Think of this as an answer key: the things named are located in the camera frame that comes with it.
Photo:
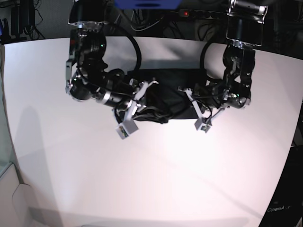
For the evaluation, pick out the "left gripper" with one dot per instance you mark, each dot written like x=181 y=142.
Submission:
x=198 y=105

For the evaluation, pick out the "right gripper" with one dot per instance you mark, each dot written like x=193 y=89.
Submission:
x=129 y=98

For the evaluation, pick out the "black long-sleeve T-shirt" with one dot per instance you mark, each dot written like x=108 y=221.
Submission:
x=163 y=101

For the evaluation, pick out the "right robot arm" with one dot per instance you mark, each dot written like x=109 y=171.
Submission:
x=87 y=74

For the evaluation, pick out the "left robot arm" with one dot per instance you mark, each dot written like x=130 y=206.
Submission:
x=244 y=32

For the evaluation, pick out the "black power strip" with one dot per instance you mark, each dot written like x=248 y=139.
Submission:
x=200 y=14

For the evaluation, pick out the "black stand left background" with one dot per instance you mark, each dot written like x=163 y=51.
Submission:
x=22 y=15

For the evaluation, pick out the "black OpenArm case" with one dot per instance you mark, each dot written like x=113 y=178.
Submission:
x=286 y=206

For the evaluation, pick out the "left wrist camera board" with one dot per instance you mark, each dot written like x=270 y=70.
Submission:
x=203 y=124

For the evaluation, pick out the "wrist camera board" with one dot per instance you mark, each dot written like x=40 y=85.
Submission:
x=203 y=124
x=126 y=128

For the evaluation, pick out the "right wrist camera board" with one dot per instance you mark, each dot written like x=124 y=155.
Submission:
x=126 y=128

